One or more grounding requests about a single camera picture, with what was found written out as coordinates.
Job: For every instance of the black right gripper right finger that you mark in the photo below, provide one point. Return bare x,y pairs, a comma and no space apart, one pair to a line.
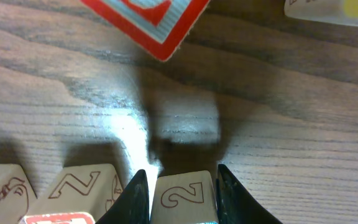
235,205

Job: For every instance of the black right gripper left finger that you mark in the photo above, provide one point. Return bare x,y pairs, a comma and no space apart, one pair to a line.
132,206

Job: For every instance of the red I block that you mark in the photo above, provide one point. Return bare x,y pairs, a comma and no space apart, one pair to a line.
79,194

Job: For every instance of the blue 2 block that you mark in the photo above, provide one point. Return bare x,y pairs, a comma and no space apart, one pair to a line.
184,198

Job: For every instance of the red A block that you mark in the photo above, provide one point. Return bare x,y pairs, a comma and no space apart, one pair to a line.
16,194

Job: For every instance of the red E block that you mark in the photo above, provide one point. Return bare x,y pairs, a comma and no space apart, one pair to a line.
158,26

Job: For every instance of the yellow O block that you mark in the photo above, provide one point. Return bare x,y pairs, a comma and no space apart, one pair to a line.
342,12

